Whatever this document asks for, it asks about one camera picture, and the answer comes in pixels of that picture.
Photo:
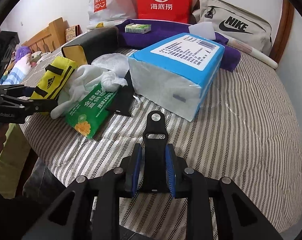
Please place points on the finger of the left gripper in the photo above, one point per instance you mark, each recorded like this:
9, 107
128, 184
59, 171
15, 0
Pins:
17, 91
11, 106

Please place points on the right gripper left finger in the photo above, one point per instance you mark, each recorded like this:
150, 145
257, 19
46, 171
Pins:
90, 208

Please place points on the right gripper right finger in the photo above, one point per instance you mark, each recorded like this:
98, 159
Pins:
215, 205

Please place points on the yellow Adidas pouch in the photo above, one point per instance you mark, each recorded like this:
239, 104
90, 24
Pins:
56, 76

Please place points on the green snack packet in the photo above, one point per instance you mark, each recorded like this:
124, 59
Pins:
88, 115

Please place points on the white gloves bundle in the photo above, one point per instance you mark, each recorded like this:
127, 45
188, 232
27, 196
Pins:
85, 79

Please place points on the green pocket tissue pack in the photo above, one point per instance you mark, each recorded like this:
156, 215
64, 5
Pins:
135, 28

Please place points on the white foam sponge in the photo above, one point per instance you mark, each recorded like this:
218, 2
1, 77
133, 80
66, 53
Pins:
203, 29

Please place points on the colourful striped blanket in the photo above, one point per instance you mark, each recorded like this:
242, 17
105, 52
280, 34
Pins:
18, 73

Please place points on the white spotted plush toy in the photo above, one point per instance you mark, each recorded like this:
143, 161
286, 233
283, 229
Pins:
38, 56

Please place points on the purple plush toy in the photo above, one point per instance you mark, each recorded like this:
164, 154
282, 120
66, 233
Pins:
22, 52

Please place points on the wooden headboard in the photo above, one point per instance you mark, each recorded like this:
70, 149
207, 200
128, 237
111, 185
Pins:
49, 39

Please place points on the green blanket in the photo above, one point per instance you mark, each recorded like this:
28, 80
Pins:
12, 160

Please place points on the dark green tea tin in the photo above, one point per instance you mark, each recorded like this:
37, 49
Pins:
91, 45

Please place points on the brown patterned book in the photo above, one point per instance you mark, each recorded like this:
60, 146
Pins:
72, 32

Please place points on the clear plastic bag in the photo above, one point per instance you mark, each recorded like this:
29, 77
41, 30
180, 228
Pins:
116, 62

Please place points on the purple towel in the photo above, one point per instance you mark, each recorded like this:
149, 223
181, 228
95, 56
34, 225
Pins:
161, 30

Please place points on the white Miniso plastic bag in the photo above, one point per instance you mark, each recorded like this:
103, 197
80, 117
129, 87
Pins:
110, 10

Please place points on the blue tissue pack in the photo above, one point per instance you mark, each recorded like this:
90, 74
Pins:
176, 73

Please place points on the rolled patterned poster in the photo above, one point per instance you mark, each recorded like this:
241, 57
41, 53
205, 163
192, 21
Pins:
234, 43

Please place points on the red Haidilao paper bag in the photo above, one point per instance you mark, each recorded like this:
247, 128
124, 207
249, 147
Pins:
164, 0

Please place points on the grey Nike bag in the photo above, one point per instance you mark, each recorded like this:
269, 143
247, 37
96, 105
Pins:
235, 22

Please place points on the brown wooden door frame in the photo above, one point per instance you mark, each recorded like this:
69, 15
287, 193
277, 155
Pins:
284, 30

